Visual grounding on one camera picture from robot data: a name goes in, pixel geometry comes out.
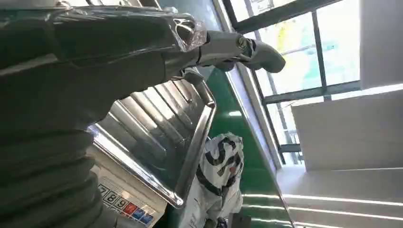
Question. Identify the dark window frame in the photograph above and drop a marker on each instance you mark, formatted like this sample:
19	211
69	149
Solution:
318	53

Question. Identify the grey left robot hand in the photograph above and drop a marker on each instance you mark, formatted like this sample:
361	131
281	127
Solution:
94	56

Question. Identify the ribbed grey left arm sleeve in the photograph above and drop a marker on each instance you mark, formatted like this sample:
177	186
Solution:
44	179

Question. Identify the white parcel bag black print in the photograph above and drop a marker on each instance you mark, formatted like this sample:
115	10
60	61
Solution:
220	170

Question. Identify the steel scale weighing pan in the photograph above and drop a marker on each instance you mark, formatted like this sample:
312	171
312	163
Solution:
157	132

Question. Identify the white scale body with keypad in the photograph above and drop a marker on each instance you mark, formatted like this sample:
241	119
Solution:
126	201

